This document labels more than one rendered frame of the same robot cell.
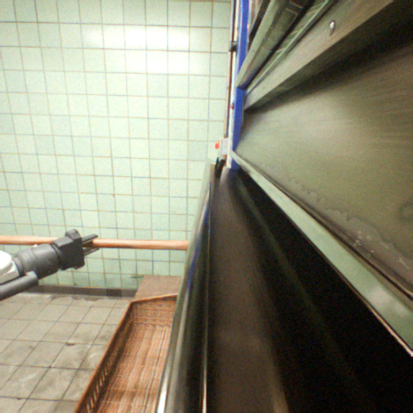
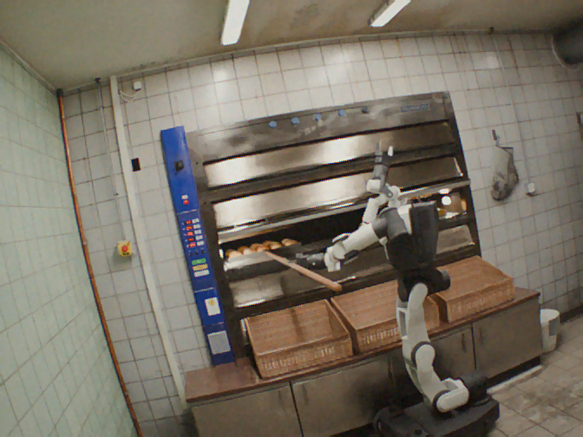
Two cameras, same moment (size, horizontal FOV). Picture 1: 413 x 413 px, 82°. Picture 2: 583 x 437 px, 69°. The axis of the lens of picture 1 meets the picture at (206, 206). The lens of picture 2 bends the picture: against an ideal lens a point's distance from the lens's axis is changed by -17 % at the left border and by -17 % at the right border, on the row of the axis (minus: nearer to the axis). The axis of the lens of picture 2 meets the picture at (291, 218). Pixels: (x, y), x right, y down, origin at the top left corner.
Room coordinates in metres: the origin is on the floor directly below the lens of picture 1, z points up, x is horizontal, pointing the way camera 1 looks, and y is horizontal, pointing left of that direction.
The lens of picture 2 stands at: (1.16, 3.05, 1.59)
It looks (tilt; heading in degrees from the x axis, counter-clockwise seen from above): 3 degrees down; 259
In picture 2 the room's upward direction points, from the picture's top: 12 degrees counter-clockwise
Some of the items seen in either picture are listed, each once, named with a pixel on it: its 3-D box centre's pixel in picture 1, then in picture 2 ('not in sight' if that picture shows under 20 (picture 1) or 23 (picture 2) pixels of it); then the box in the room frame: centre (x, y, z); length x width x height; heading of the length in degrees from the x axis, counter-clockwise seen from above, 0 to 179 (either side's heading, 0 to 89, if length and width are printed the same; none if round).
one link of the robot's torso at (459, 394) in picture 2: not in sight; (445, 395); (0.04, 0.73, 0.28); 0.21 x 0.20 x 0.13; 1
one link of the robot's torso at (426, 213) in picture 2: not in sight; (410, 232); (0.12, 0.75, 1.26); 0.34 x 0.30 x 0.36; 55
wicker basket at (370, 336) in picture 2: not in sight; (384, 312); (0.12, 0.14, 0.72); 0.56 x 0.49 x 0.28; 0
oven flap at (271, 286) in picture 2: not in sight; (362, 263); (0.13, -0.13, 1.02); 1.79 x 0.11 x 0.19; 179
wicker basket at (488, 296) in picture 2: not in sight; (464, 286); (-0.50, 0.14, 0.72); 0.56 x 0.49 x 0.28; 179
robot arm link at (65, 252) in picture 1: (57, 255); (309, 263); (0.60, 0.42, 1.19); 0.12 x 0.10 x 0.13; 145
